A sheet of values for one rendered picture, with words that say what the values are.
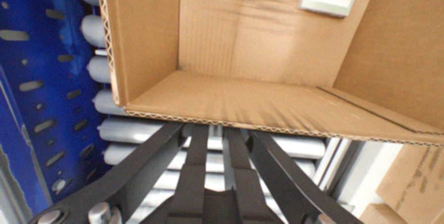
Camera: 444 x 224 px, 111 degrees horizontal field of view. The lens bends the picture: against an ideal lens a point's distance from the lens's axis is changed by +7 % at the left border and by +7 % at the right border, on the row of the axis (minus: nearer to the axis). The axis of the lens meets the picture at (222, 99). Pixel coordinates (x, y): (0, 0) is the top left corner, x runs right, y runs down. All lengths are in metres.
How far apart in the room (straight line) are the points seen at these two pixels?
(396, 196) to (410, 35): 0.39
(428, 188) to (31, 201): 0.66
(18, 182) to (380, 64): 0.48
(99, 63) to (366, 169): 0.62
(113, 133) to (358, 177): 0.59
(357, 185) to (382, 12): 0.41
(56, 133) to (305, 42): 0.44
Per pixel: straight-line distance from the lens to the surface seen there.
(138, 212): 0.55
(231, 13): 0.26
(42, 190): 0.36
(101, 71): 0.34
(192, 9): 0.26
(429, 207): 0.54
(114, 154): 0.42
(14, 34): 0.61
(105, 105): 0.36
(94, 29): 0.33
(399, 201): 0.57
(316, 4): 0.29
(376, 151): 0.52
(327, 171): 0.48
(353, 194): 0.58
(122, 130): 0.37
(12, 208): 0.34
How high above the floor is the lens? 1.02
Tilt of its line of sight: 69 degrees down
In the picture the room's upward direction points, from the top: 175 degrees clockwise
